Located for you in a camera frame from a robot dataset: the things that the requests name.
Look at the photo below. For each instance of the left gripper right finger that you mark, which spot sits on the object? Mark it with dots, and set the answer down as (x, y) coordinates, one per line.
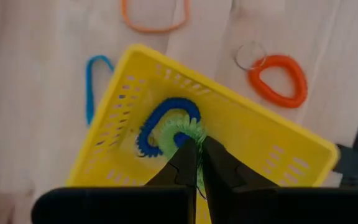
(225, 174)

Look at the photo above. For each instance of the orange rubber band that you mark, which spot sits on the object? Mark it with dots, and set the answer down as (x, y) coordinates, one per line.
(149, 30)

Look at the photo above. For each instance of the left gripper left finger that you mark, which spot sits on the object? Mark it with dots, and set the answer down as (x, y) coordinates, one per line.
(182, 171)

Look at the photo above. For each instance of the green coil wristband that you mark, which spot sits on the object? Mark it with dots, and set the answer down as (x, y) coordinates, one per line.
(172, 133)

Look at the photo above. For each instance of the blue rubber band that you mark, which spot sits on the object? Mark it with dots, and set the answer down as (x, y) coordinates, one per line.
(89, 93)

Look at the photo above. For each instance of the yellow plastic basket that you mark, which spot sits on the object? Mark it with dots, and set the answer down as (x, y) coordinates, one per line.
(244, 130)

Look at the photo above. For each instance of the orange coil wristband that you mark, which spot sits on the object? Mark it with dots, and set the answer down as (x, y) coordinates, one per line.
(301, 84)

